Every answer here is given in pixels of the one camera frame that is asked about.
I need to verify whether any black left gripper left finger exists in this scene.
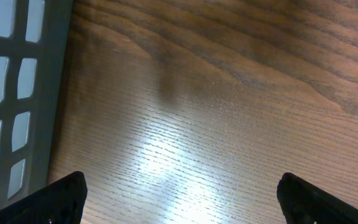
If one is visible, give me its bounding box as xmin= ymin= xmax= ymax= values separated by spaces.
xmin=0 ymin=171 xmax=88 ymax=224

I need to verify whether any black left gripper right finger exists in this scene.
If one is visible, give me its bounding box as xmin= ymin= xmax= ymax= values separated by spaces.
xmin=277 ymin=172 xmax=358 ymax=224

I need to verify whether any grey plastic basket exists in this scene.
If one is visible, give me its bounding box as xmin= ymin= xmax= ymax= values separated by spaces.
xmin=0 ymin=0 xmax=73 ymax=210

